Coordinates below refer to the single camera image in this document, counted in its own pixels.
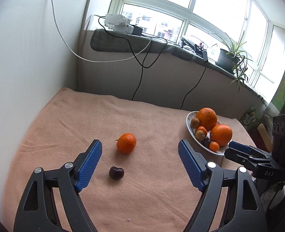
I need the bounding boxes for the white device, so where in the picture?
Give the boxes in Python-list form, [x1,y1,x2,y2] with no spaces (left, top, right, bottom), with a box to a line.
[104,13,134,35]

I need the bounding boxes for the cardboard piece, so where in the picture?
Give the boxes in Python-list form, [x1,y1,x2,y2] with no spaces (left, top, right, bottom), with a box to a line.
[257,123,273,153]

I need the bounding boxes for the black stand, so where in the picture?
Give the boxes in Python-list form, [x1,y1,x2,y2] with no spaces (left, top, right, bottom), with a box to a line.
[181,36,198,50]

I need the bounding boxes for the white cable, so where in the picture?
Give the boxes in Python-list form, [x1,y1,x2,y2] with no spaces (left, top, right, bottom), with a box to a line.
[49,0,155,62]

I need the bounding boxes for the black cable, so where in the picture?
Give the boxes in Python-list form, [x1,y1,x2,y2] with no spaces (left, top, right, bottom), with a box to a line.
[98,16,168,101]
[180,59,208,110]

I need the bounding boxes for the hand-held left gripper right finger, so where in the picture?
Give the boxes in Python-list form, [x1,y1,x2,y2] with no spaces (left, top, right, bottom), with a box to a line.
[178,139,266,232]

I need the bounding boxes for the potted spider plant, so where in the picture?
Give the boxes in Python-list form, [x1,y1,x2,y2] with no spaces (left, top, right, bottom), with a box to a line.
[210,30,254,93]

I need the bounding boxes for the peach towel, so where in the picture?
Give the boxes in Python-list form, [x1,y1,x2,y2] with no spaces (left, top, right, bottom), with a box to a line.
[4,88,254,232]

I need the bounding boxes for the large orange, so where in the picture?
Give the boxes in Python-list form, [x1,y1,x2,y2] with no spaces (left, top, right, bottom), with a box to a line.
[210,124,233,147]
[196,107,217,132]

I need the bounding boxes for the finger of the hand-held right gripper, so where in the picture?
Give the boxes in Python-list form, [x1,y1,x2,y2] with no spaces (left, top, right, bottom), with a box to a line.
[229,141,272,159]
[224,148,260,172]

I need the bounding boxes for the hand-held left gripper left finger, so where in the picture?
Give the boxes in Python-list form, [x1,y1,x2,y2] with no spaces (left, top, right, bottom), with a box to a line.
[13,139,103,232]

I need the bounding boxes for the white plate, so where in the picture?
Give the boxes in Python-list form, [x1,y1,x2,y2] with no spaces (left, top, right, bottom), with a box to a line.
[186,111,230,156]

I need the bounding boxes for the green package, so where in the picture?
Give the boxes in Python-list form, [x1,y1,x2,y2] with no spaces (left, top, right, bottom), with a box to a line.
[241,108,260,126]

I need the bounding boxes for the tangerine with stem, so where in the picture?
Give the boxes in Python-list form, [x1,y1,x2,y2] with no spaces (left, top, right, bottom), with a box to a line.
[116,133,137,154]

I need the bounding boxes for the grey sill cloth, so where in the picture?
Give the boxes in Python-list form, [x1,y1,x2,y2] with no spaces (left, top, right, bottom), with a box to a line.
[90,28,264,99]

